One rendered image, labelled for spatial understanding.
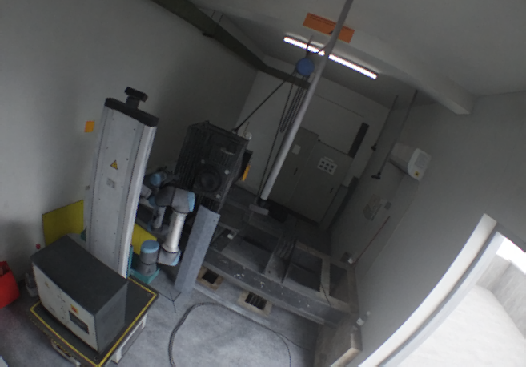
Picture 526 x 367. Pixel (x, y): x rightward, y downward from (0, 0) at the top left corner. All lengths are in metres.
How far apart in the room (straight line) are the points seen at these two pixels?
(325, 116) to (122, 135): 4.36
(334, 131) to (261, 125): 1.52
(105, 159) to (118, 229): 0.41
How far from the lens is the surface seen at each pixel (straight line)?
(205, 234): 2.21
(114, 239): 1.67
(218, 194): 2.20
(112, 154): 1.44
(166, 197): 1.55
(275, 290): 2.49
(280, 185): 5.22
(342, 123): 5.22
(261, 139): 5.40
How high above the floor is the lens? 2.07
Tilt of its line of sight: 16 degrees down
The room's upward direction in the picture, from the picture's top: 23 degrees clockwise
